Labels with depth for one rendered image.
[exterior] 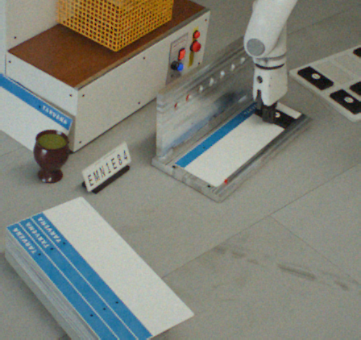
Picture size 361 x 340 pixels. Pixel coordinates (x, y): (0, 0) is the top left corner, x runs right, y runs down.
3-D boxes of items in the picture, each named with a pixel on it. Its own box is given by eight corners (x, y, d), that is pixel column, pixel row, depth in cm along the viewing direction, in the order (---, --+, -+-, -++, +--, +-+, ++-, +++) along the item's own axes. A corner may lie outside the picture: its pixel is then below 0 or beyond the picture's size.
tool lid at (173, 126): (163, 95, 214) (156, 93, 215) (161, 162, 225) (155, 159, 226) (262, 27, 244) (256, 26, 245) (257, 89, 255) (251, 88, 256)
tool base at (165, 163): (219, 203, 220) (221, 192, 217) (151, 164, 228) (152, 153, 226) (310, 125, 249) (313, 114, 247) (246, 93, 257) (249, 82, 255)
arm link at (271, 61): (274, 61, 227) (274, 72, 229) (292, 47, 233) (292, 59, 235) (245, 54, 232) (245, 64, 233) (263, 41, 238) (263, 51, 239)
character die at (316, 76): (321, 90, 261) (322, 87, 260) (296, 73, 267) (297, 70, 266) (333, 85, 264) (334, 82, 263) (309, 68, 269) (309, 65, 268)
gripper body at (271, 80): (271, 69, 228) (271, 109, 234) (292, 53, 235) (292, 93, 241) (246, 63, 232) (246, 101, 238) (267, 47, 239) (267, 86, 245)
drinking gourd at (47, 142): (30, 185, 216) (31, 149, 210) (33, 163, 223) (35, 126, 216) (67, 188, 217) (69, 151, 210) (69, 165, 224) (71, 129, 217)
